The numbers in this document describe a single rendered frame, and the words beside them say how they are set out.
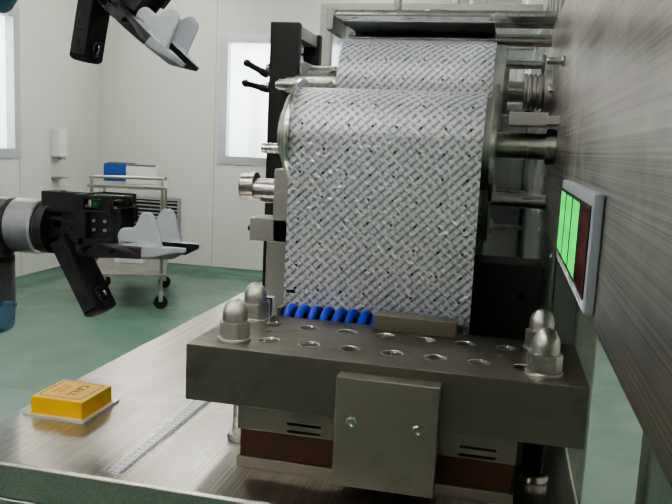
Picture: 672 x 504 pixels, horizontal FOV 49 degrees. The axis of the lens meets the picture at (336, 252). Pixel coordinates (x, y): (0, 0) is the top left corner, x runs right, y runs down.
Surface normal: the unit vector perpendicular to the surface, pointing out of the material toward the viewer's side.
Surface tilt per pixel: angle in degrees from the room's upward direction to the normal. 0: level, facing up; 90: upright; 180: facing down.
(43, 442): 0
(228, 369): 90
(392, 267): 90
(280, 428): 90
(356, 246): 90
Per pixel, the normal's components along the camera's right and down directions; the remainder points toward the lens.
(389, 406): -0.22, 0.13
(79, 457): 0.04, -0.99
